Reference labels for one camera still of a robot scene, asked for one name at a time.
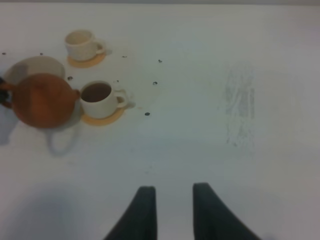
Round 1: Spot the beige round teapot saucer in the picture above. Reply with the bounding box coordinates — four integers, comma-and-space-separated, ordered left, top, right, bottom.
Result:
3, 56, 66, 85

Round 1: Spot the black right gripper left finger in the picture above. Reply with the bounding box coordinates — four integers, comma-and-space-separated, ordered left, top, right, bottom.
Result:
105, 186, 158, 240

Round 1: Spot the far orange round coaster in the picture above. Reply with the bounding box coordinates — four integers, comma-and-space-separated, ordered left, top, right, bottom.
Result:
67, 52, 106, 69

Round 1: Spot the white teacup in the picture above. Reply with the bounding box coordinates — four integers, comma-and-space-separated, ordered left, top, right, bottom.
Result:
64, 29, 106, 62
80, 81, 129, 119

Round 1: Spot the brown clay teapot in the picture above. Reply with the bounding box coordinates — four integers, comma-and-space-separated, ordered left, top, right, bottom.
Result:
3, 73, 81, 129

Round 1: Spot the near orange round coaster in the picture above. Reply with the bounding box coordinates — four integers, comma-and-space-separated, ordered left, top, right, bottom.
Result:
80, 108, 125, 127

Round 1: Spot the near white teacup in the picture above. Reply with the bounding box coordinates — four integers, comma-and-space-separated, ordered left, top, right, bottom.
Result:
80, 81, 129, 119

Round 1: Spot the orange round coaster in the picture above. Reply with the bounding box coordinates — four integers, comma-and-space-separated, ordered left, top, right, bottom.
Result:
67, 52, 106, 69
80, 108, 125, 127

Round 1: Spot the far white teacup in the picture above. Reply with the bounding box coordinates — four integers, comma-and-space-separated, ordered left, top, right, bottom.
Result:
64, 29, 106, 62

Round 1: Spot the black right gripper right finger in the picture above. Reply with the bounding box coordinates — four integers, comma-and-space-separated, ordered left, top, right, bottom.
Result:
192, 183, 259, 240

